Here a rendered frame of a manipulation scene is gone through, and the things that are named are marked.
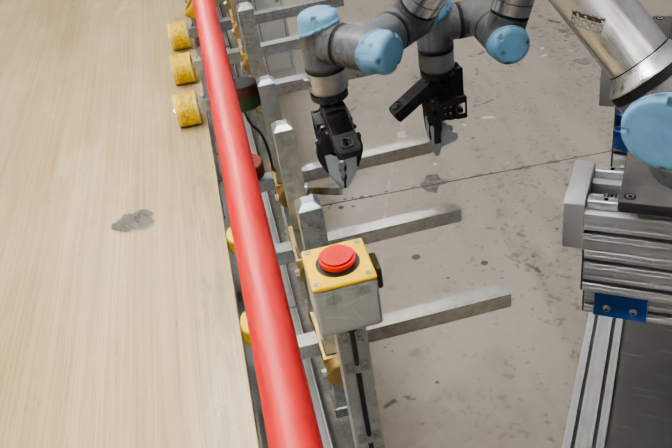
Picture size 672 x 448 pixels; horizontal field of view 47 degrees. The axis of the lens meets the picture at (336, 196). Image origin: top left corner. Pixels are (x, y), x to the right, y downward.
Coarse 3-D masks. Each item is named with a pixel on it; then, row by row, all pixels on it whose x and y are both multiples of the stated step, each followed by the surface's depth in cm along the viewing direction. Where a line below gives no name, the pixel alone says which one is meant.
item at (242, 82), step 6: (240, 78) 152; (246, 78) 152; (252, 78) 151; (240, 84) 150; (246, 84) 149; (252, 84) 149; (246, 114) 154; (252, 126) 156; (258, 132) 157; (264, 138) 157; (270, 156) 160; (270, 162) 161
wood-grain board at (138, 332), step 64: (0, 0) 292; (64, 0) 281; (128, 0) 270; (0, 64) 235; (64, 64) 228; (128, 64) 221; (0, 128) 197; (64, 128) 192; (128, 128) 187; (192, 128) 182; (0, 192) 169; (64, 192) 166; (128, 192) 162; (192, 192) 158; (0, 256) 149; (64, 256) 146; (128, 256) 143; (192, 256) 140; (0, 320) 132; (64, 320) 130; (128, 320) 128; (192, 320) 126; (0, 384) 119; (64, 384) 117; (128, 384) 116; (192, 384) 114
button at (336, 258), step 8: (328, 248) 82; (336, 248) 82; (344, 248) 82; (320, 256) 81; (328, 256) 81; (336, 256) 81; (344, 256) 81; (352, 256) 81; (320, 264) 81; (328, 264) 80; (336, 264) 80; (344, 264) 80; (352, 264) 81; (336, 272) 80
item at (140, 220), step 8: (144, 208) 153; (128, 216) 151; (136, 216) 152; (144, 216) 150; (112, 224) 151; (120, 224) 151; (128, 224) 150; (136, 224) 150; (144, 224) 150; (152, 224) 150
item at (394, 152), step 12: (396, 144) 171; (408, 144) 170; (420, 144) 170; (372, 156) 169; (384, 156) 169; (396, 156) 170; (408, 156) 171; (312, 168) 168; (360, 168) 170; (264, 180) 166; (312, 180) 169
